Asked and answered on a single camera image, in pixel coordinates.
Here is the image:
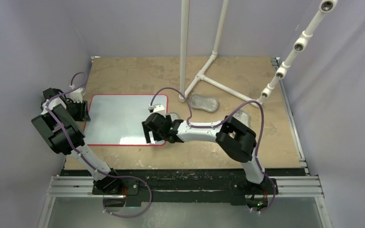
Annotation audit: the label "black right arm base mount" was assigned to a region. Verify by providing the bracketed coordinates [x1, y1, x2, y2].
[231, 176, 279, 211]

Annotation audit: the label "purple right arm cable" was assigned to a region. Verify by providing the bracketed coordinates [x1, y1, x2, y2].
[148, 87, 278, 215]

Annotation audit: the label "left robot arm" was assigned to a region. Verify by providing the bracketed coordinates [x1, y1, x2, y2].
[31, 88, 123, 194]

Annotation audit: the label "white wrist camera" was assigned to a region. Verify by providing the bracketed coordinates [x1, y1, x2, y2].
[148, 104, 166, 116]
[67, 87, 86, 103]

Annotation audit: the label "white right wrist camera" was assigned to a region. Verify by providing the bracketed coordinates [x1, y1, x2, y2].
[148, 104, 166, 116]

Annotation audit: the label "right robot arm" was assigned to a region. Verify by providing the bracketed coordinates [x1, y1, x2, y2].
[142, 113, 267, 193]

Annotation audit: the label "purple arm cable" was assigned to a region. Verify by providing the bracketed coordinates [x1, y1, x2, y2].
[148, 87, 278, 215]
[44, 71, 153, 219]

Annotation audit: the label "white PVC pipe frame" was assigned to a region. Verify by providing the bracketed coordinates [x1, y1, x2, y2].
[176, 0, 339, 110]

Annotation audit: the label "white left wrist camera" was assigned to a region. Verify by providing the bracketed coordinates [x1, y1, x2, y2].
[67, 87, 86, 103]

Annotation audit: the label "white board with pink rim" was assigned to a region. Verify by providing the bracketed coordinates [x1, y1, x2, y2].
[84, 94, 165, 146]

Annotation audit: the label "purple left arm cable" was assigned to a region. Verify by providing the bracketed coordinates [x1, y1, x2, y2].
[44, 71, 153, 219]

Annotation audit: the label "aluminium frame rails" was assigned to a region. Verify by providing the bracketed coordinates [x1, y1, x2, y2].
[48, 57, 332, 228]

